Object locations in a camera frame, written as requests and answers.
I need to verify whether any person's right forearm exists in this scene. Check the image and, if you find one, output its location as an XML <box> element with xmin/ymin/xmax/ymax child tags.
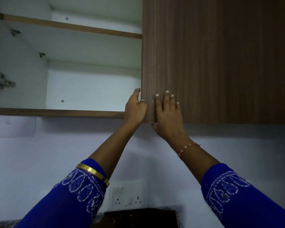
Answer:
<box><xmin>173</xmin><ymin>141</ymin><xmax>220</xmax><ymax>186</ymax></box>

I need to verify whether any brown wooden cabinet door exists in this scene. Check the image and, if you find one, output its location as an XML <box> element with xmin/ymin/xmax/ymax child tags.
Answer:
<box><xmin>142</xmin><ymin>0</ymin><xmax>285</xmax><ymax>125</ymax></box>

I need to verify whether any person's right hand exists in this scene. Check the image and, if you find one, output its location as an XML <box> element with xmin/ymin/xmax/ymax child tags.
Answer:
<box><xmin>151</xmin><ymin>91</ymin><xmax>194</xmax><ymax>153</ymax></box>

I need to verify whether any metal cabinet door hinge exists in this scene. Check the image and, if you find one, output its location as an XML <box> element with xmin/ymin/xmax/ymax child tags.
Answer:
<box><xmin>0</xmin><ymin>70</ymin><xmax>16</xmax><ymax>91</ymax></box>

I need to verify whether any white shelf with wooden edge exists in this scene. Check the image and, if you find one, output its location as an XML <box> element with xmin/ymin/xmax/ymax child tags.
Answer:
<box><xmin>0</xmin><ymin>13</ymin><xmax>142</xmax><ymax>69</ymax></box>

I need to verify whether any person's left forearm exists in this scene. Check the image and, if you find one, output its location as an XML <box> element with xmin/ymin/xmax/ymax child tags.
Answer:
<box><xmin>88</xmin><ymin>121</ymin><xmax>143</xmax><ymax>181</ymax></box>

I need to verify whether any white wall socket plate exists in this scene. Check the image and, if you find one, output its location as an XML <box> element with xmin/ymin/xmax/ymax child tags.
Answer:
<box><xmin>110</xmin><ymin>181</ymin><xmax>144</xmax><ymax>209</ymax></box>

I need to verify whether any pink beaded bracelet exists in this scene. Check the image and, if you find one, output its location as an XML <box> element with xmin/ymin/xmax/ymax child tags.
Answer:
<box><xmin>177</xmin><ymin>142</ymin><xmax>201</xmax><ymax>157</ymax></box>

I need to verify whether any brown wooden wall cabinet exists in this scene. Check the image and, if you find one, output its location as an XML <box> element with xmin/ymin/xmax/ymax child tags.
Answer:
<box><xmin>0</xmin><ymin>0</ymin><xmax>285</xmax><ymax>125</ymax></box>

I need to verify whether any person's left hand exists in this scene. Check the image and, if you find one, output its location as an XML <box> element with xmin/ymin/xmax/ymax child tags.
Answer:
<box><xmin>123</xmin><ymin>87</ymin><xmax>148</xmax><ymax>128</ymax></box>

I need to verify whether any gold bangle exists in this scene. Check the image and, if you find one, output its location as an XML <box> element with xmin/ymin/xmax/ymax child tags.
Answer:
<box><xmin>76</xmin><ymin>163</ymin><xmax>110</xmax><ymax>187</ymax></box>

